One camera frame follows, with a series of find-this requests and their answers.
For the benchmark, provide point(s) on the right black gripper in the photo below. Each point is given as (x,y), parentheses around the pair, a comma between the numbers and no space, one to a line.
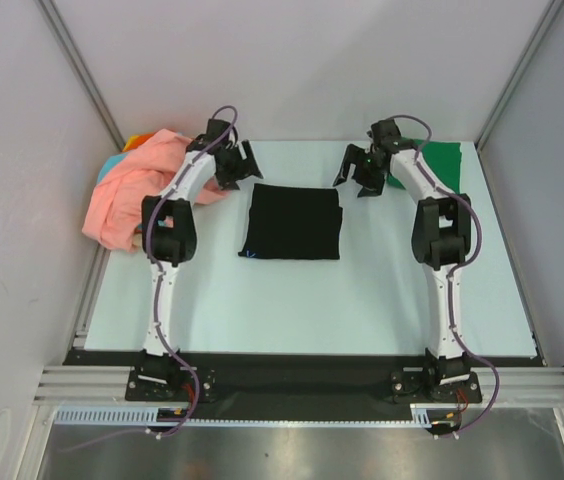
(365,170)

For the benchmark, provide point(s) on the aluminium front rail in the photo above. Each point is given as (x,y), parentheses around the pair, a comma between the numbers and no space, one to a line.
(520,387)

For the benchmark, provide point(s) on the black t-shirt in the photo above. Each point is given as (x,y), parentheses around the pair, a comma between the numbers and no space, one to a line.
(291,223)

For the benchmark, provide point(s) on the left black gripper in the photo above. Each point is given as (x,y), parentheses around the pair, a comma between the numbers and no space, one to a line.
(247,167)

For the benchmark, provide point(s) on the pink t-shirt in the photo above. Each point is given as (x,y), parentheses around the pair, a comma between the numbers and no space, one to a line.
(114,214)

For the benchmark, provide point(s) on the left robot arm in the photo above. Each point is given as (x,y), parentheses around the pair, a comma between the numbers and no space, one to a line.
(169,237)

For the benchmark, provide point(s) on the light blue t-shirt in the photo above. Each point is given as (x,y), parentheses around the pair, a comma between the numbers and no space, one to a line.
(109,164)

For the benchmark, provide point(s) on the right aluminium frame post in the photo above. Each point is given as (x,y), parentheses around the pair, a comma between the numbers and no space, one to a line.
(542,28)

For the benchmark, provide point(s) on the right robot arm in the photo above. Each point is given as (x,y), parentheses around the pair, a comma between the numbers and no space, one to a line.
(441,242)

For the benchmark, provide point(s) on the left aluminium frame post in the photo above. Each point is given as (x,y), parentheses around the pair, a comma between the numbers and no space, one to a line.
(61,33)

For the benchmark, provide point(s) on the folded green t-shirt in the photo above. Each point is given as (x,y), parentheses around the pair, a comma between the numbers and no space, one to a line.
(443,158)

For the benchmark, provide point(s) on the grey slotted cable duct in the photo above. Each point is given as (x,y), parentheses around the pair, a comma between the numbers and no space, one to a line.
(137,416)

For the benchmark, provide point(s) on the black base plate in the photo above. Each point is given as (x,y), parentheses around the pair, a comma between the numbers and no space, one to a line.
(299,387)

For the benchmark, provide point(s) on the aluminium frame post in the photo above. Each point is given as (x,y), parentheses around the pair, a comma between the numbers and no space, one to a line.
(61,33)
(542,28)

